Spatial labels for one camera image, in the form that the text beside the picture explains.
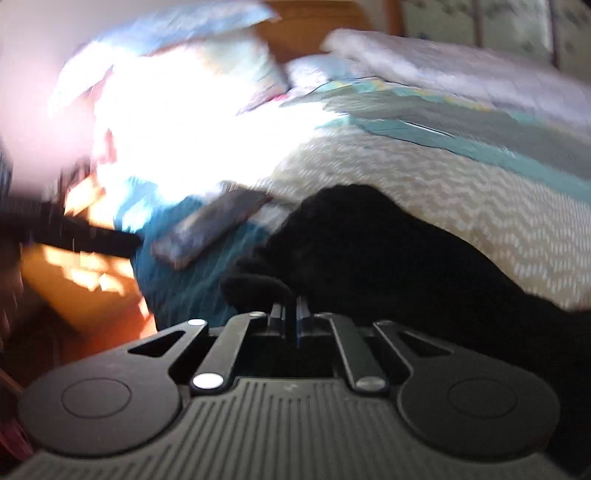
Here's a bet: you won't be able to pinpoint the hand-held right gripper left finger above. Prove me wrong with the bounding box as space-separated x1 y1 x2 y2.
127 301 296 397

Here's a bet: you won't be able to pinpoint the wooden headboard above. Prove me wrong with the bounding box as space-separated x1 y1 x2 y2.
253 0 403 52

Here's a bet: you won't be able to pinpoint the wooden framed glass partition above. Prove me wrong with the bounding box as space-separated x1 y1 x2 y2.
397 0 591 70

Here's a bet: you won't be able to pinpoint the lilac floral quilt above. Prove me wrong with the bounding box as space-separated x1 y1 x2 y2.
318 28 591 136

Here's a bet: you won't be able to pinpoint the dark flat rectangular device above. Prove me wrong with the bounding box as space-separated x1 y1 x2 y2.
151 187 274 271

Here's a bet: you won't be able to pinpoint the black pants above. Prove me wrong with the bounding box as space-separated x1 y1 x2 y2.
221 184 591 477

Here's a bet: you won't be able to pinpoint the patterned bed sheet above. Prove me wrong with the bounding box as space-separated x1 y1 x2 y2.
92 78 591 334

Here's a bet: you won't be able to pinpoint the light blue pillow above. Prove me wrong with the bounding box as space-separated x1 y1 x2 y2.
285 54 354 92

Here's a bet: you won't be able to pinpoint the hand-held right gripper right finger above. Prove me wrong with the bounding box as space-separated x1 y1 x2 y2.
295 298 441 396

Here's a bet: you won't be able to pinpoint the white floral pillow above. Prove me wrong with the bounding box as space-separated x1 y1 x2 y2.
50 0 289 118

